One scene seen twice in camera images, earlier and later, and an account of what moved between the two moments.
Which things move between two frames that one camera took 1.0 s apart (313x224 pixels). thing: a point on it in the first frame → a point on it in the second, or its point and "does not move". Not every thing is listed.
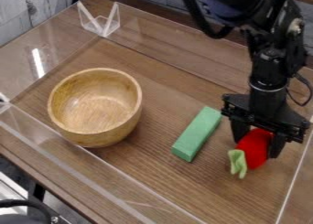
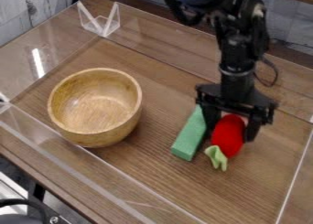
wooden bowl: x=93 y=105 does not move
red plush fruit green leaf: x=252 y=151 → x=228 y=138
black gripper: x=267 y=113 → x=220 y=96
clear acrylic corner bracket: x=100 y=25 does not move
